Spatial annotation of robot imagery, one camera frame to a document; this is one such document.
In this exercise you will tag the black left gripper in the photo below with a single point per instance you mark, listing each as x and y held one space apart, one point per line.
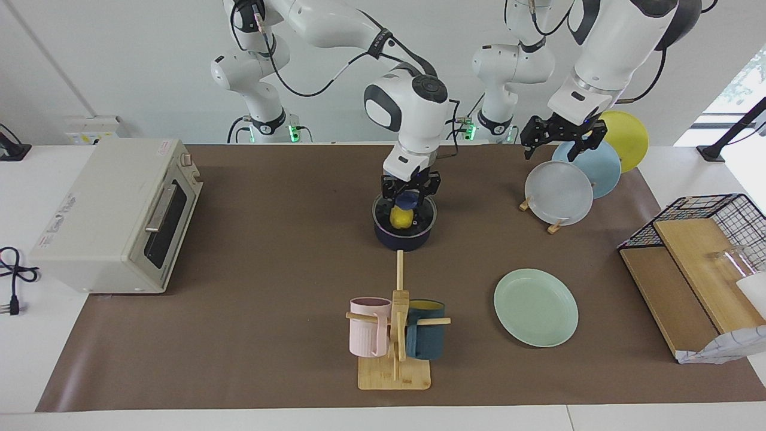
565 129

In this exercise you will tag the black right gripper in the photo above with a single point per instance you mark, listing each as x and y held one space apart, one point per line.
413 185

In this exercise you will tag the glass lid with blue knob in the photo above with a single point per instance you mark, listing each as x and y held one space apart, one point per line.
409 201

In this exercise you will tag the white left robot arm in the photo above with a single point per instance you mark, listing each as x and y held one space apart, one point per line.
610 48

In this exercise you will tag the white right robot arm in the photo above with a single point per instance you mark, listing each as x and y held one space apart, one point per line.
335 24

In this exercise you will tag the dark blue pot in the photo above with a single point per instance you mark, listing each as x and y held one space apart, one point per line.
404 243

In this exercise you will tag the light blue plate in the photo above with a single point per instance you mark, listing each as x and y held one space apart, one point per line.
601 175

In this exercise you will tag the grey plate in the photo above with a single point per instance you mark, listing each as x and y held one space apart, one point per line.
559 194

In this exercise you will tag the yellow plate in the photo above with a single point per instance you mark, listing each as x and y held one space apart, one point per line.
628 140

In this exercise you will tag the wooden plate rack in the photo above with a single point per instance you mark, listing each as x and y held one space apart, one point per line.
555 227

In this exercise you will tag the green plate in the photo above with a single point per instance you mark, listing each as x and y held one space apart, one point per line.
535 308

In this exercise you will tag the yellow lemon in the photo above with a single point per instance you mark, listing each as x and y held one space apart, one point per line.
400 219

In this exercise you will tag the dark teal mug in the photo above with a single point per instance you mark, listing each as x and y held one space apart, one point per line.
426 338

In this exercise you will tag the pink mug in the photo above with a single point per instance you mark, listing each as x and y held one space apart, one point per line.
366 332

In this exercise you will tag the brown table mat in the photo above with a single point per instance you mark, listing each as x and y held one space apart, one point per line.
269 269

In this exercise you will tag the wooden mug tree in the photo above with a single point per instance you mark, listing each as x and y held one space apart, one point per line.
395 376

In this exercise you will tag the wooden shelf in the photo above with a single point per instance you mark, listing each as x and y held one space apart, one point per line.
664 287

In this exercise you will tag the clear glass cup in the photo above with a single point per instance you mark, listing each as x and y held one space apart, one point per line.
733 260

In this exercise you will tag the white cup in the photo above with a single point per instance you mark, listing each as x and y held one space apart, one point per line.
755 293

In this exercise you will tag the white toaster oven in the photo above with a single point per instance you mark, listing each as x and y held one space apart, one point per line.
102 221

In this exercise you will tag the white power strip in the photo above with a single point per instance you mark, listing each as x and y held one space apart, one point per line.
84 136

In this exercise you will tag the black desk clamp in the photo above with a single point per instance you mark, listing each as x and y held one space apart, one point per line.
12 152

